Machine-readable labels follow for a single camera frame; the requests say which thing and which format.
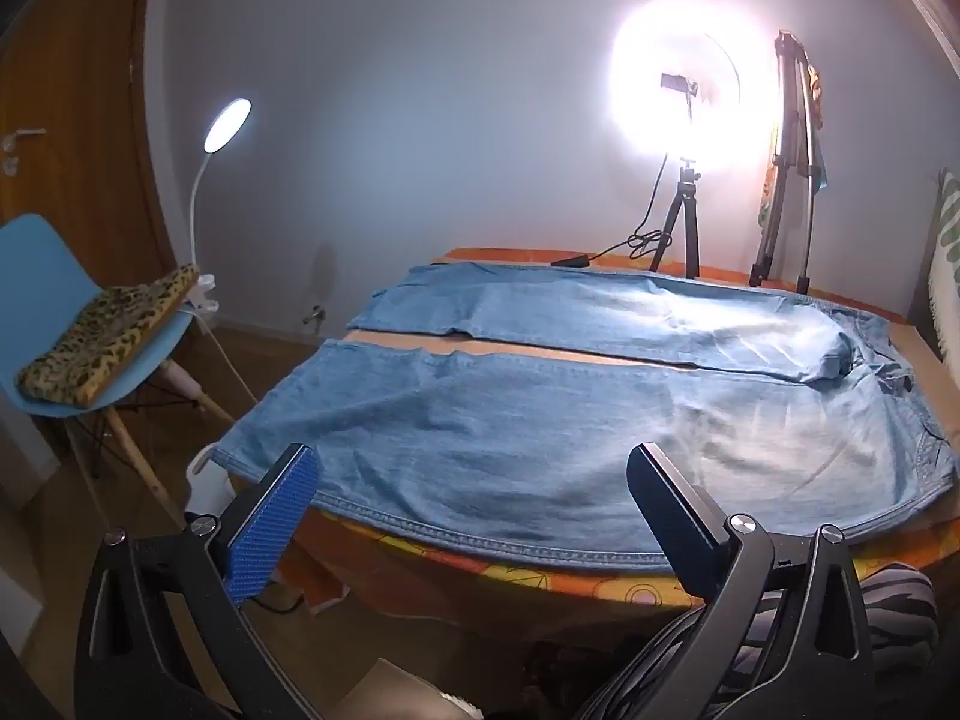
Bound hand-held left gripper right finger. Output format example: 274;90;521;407
627;442;878;720

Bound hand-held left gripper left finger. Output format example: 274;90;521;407
73;444;323;720

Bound blue denim pants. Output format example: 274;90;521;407
225;261;960;569

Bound white fan heater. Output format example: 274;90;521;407
185;444;250;523

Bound orange patterned tablecloth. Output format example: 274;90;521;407
285;246;960;616

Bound person's striped trouser leg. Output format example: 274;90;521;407
720;565;943;692

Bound leopard print cushion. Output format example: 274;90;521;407
16;265;202;407

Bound small black tripod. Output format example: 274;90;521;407
648;157;703;280

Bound folded grey tripod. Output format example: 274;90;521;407
750;30;820;295

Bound blue chair with wooden legs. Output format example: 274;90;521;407
0;213;235;527

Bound green and white cushion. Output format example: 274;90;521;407
926;169;960;362

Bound white clip lamp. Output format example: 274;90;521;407
180;96;260;403

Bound wooden door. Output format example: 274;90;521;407
0;0;175;282

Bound black cable with switch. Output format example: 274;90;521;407
551;154;674;268

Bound bright ring light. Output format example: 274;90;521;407
611;0;773;173

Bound metal door handle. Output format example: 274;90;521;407
0;126;47;178

